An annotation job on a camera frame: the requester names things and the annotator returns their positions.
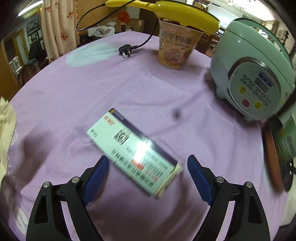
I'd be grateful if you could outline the purple printed tablecloth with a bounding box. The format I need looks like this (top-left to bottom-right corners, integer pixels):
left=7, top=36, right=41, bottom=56
left=0, top=30, right=294, bottom=241

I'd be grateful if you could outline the small black frying pan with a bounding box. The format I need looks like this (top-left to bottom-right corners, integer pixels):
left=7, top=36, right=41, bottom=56
left=281, top=158, right=296, bottom=192

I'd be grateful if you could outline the green rice cooker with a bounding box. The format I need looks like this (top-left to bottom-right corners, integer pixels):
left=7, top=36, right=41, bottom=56
left=208, top=15, right=296, bottom=122

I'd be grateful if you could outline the red hanging decoration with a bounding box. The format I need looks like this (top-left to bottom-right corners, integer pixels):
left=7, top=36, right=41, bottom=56
left=117, top=11, right=130, bottom=22

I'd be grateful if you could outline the black power cord with plug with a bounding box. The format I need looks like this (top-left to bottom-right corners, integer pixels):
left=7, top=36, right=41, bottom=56
left=76, top=3, right=160, bottom=59

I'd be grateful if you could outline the cardboard box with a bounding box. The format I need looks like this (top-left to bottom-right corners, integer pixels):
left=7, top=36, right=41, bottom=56
left=128, top=19, right=145, bottom=32

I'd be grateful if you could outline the copper frying pan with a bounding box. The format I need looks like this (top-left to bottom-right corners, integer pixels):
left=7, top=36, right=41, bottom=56
left=261, top=120, right=286, bottom=192

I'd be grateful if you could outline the cream cloth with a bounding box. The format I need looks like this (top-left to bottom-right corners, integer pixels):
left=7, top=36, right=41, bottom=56
left=0, top=96, right=18, bottom=183

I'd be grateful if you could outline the floral curtain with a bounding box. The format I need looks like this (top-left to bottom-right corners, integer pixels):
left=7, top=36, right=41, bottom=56
left=40, top=0, right=80, bottom=64

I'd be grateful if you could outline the yellow handheld appliance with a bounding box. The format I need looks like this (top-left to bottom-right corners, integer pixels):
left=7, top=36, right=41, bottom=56
left=105, top=0, right=220, bottom=35

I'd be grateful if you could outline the beige instant noodle cup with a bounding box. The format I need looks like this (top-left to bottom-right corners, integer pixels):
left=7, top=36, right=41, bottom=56
left=158, top=19, right=204, bottom=70

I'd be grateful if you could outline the white printed box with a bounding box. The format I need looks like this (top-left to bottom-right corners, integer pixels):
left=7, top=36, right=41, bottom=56
left=86, top=108, right=184, bottom=199

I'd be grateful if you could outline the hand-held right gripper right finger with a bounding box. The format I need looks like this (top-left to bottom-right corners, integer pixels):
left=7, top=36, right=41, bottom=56
left=187, top=155, right=271, bottom=241

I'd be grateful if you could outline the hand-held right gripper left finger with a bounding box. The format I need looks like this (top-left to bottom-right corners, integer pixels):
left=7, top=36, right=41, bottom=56
left=26, top=155, right=110, bottom=241

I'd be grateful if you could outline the white sheet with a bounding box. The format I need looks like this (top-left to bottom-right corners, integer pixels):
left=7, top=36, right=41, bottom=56
left=208, top=3, right=234, bottom=21

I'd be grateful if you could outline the wooden cabinet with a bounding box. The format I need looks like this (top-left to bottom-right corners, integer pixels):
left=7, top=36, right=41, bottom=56
left=77, top=0, right=121, bottom=30

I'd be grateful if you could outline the white plastic bag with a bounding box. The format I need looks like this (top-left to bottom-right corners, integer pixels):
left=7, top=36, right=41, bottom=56
left=87, top=25, right=115, bottom=37

